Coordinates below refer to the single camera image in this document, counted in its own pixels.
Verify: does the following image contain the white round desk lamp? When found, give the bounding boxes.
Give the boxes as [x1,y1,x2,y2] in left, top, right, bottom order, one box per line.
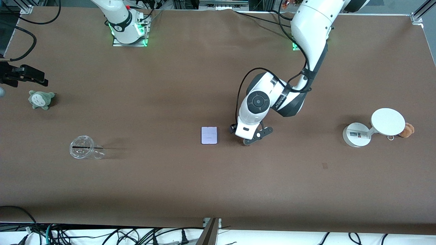
[342,108,406,148]

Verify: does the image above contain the clear plastic cup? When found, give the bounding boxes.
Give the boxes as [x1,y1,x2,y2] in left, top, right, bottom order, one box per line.
[69,135,105,160]

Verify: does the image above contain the thick black floor cable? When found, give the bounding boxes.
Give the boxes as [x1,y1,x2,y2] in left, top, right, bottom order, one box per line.
[0,206,38,235]

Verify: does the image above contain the black cable across table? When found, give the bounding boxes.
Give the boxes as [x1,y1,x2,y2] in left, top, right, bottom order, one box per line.
[233,10,294,28]

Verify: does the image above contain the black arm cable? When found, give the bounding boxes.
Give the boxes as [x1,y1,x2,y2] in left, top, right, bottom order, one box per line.
[234,67,312,127]
[0,0,62,25]

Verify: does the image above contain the brown plush toy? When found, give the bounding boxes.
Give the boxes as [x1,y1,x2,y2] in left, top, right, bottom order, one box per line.
[399,123,415,138]

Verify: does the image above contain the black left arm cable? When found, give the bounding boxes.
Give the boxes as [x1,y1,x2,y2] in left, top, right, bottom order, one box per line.
[234,67,312,127]

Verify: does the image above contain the grey metal box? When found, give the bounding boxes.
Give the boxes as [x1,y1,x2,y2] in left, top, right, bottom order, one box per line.
[199,0,250,11]

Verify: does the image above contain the pale lilac phone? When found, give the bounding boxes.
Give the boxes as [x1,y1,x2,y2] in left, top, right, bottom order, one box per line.
[201,127,218,145]

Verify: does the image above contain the grey-green plush creature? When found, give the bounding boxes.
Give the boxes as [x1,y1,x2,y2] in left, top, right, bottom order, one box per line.
[28,90,56,110]

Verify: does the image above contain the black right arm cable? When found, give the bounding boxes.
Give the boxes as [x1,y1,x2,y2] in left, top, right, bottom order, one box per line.
[0,0,62,25]

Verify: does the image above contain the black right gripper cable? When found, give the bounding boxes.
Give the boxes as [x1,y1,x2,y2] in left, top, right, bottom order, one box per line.
[0,27,37,62]

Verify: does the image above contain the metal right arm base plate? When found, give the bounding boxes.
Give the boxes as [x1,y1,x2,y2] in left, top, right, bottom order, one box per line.
[112,15,150,47]

